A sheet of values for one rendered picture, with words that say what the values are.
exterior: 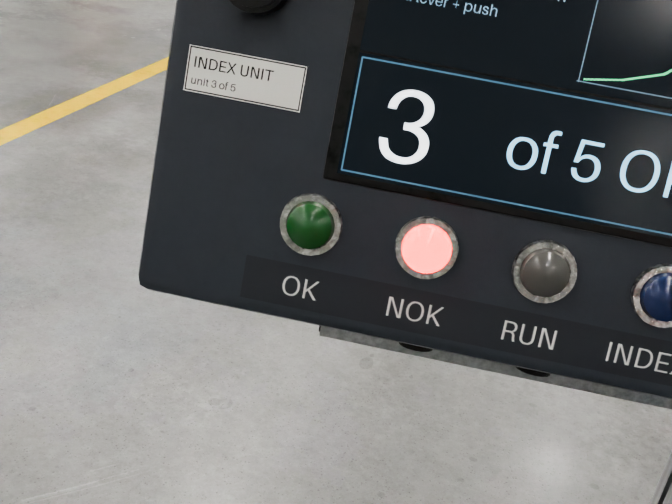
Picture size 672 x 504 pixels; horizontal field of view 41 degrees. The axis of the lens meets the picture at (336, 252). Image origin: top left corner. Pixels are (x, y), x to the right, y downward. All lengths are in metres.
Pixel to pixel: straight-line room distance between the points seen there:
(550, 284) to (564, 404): 1.99
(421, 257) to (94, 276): 2.21
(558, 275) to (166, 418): 1.71
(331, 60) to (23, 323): 2.02
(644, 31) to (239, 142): 0.17
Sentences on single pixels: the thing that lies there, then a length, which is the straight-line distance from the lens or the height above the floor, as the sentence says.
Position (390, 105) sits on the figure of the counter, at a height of 1.17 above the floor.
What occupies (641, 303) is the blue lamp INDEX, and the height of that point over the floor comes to 1.11.
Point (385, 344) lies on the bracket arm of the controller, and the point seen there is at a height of 1.03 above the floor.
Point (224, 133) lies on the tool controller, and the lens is 0.38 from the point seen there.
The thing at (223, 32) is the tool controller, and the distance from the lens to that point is 0.38.
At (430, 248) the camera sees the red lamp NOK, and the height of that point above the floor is 1.12.
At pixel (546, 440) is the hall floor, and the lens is 2.21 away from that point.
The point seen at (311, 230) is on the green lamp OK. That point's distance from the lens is 0.37.
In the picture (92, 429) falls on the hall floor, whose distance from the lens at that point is 2.01.
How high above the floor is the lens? 1.28
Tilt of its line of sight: 27 degrees down
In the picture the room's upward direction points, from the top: 10 degrees clockwise
